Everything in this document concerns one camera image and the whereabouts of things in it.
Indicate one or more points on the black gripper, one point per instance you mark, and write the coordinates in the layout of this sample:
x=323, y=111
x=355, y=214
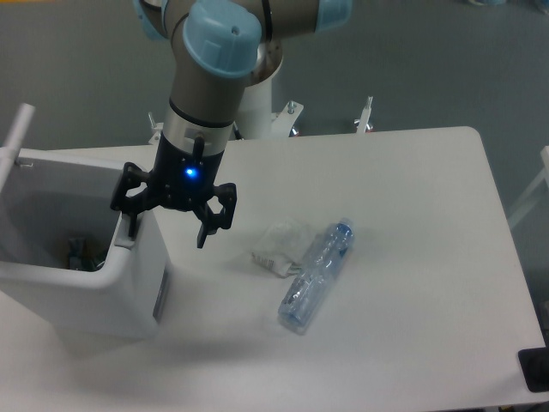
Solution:
x=177, y=181

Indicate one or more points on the white push-button trash can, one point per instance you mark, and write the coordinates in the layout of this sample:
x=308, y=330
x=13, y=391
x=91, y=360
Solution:
x=66, y=254

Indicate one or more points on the white trash can lid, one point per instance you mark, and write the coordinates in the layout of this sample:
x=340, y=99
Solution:
x=14, y=139

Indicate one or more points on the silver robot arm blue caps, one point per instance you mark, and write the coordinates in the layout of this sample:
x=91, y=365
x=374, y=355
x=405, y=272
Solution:
x=215, y=46

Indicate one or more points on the trash inside the can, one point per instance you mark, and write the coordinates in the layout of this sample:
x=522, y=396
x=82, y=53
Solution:
x=80, y=257

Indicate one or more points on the crumpled white paper wrapper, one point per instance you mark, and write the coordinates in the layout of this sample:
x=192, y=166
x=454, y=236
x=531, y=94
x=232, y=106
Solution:
x=282, y=247

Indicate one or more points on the crushed clear plastic water bottle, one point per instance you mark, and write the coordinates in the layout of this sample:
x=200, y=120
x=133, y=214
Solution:
x=321, y=266

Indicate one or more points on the black device at table corner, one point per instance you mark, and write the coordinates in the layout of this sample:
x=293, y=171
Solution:
x=534, y=365

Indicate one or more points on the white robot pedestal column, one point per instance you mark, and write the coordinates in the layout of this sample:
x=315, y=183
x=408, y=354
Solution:
x=254, y=117

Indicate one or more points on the white pedestal base frame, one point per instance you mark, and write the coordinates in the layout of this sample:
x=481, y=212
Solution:
x=284, y=122

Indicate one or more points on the white frame at right edge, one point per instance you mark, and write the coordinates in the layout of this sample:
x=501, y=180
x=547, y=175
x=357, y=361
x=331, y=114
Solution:
x=531, y=196

